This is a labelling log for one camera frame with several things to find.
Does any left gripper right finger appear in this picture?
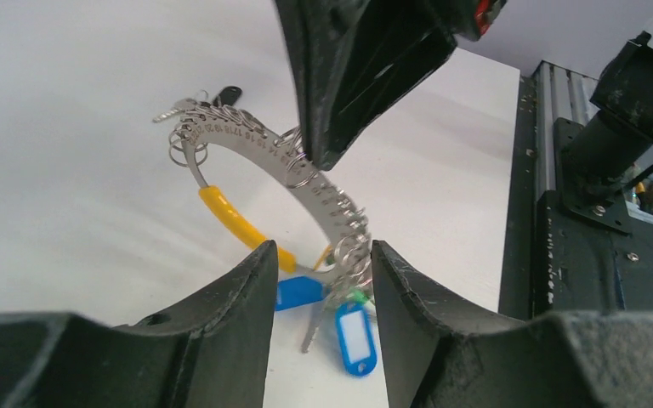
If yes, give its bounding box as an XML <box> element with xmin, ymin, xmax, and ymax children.
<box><xmin>372</xmin><ymin>241</ymin><xmax>653</xmax><ymax>407</ymax></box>

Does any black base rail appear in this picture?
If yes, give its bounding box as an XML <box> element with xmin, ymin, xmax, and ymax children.
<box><xmin>498</xmin><ymin>61</ymin><xmax>653</xmax><ymax>320</ymax></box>

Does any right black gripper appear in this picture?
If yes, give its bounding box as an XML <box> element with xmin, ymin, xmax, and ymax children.
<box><xmin>275</xmin><ymin>0</ymin><xmax>507</xmax><ymax>171</ymax></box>

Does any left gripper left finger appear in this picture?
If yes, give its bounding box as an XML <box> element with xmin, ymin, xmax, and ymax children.
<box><xmin>0</xmin><ymin>241</ymin><xmax>278</xmax><ymax>407</ymax></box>

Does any large keyring with yellow handle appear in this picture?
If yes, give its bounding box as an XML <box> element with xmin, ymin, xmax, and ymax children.
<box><xmin>168</xmin><ymin>105</ymin><xmax>372</xmax><ymax>287</ymax></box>

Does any green key tag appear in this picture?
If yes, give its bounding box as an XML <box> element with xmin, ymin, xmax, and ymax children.
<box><xmin>341</xmin><ymin>288</ymin><xmax>372</xmax><ymax>306</ymax></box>

